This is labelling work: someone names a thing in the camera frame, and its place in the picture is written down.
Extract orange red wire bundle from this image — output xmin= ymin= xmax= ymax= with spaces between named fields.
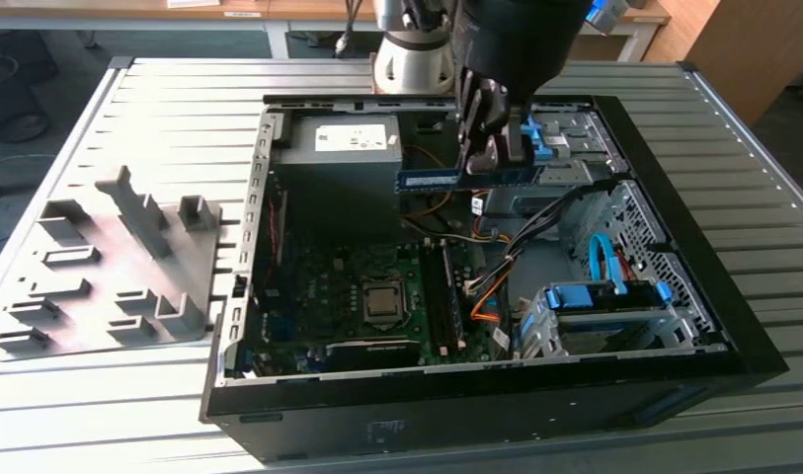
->
xmin=469 ymin=274 xmax=513 ymax=326

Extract blue plastic bay latch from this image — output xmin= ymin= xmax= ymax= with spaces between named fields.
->
xmin=517 ymin=114 xmax=554 ymax=163

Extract hard disk in blue carrier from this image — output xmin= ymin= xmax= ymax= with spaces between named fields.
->
xmin=542 ymin=279 xmax=673 ymax=312

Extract blue SATA wire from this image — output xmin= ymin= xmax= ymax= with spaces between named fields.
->
xmin=588 ymin=232 xmax=630 ymax=296

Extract metal CPU socket cover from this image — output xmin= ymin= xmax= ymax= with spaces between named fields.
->
xmin=354 ymin=276 xmax=414 ymax=331

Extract blue RAM stick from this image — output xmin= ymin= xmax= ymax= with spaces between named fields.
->
xmin=391 ymin=166 xmax=542 ymax=195

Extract wooden cabinet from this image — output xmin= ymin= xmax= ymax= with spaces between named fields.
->
xmin=686 ymin=0 xmax=803 ymax=128

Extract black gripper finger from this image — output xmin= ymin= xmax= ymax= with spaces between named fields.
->
xmin=453 ymin=67 xmax=509 ymax=175
xmin=490 ymin=104 xmax=537 ymax=167

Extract silver CPU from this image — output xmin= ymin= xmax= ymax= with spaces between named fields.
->
xmin=363 ymin=287 xmax=402 ymax=317

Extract thin red wire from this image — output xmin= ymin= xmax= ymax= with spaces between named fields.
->
xmin=263 ymin=190 xmax=287 ymax=292

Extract grey metal disk bay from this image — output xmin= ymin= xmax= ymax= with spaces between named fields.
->
xmin=513 ymin=285 xmax=705 ymax=359

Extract wooden desk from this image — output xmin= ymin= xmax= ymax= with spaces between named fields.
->
xmin=0 ymin=0 xmax=672 ymax=63

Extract coloured power wires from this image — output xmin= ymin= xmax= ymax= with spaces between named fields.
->
xmin=470 ymin=216 xmax=512 ymax=246

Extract black graphics card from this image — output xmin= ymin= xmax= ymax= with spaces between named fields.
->
xmin=322 ymin=337 xmax=422 ymax=371

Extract cable with pale plug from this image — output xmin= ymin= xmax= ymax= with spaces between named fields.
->
xmin=334 ymin=0 xmax=362 ymax=59

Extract green motherboard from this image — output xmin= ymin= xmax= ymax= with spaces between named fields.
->
xmin=251 ymin=236 xmax=512 ymax=376

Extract black PC case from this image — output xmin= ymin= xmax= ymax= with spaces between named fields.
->
xmin=198 ymin=93 xmax=789 ymax=465

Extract grey power supply unit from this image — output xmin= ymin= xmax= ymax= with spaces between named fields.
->
xmin=271 ymin=114 xmax=406 ymax=238

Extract grey metal drive cage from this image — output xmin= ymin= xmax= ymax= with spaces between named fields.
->
xmin=482 ymin=108 xmax=630 ymax=216

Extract thin orange wire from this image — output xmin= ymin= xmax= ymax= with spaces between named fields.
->
xmin=403 ymin=146 xmax=454 ymax=218

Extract black wire bundle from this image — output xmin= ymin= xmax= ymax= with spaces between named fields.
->
xmin=465 ymin=178 xmax=620 ymax=297

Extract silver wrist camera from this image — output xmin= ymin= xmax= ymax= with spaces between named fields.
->
xmin=582 ymin=0 xmax=632 ymax=37

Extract grey parts rack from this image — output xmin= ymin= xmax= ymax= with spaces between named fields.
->
xmin=0 ymin=165 xmax=224 ymax=365

